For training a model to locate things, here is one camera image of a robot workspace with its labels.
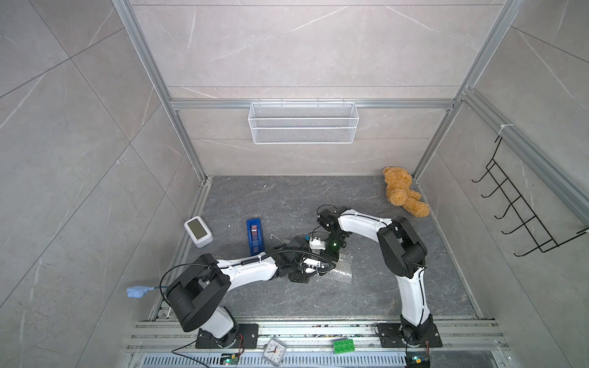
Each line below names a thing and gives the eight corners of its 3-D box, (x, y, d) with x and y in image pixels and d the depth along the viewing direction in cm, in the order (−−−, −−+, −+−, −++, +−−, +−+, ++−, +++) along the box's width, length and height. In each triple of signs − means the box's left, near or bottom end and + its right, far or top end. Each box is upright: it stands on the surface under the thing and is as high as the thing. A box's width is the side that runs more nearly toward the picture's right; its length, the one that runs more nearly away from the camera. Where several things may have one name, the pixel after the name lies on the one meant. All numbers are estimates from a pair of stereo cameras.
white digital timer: (199, 249, 96) (195, 244, 92) (186, 229, 102) (181, 223, 98) (216, 239, 99) (212, 233, 95) (201, 220, 105) (198, 213, 101)
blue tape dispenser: (252, 257, 93) (249, 249, 88) (249, 228, 102) (246, 220, 97) (265, 254, 94) (263, 247, 89) (261, 226, 103) (259, 218, 97)
